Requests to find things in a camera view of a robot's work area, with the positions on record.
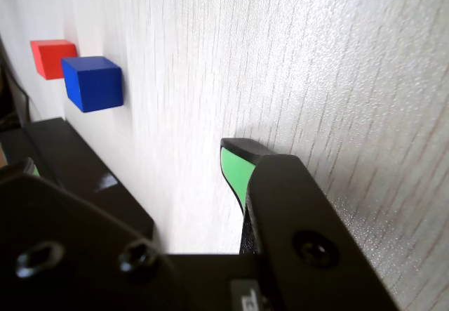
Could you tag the blue wooden cube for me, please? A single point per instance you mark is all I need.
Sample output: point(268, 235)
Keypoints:
point(94, 86)

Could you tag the red wooden cube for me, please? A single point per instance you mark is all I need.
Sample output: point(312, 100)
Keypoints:
point(49, 58)

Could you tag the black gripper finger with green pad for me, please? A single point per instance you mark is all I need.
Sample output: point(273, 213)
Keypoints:
point(70, 255)
point(298, 212)

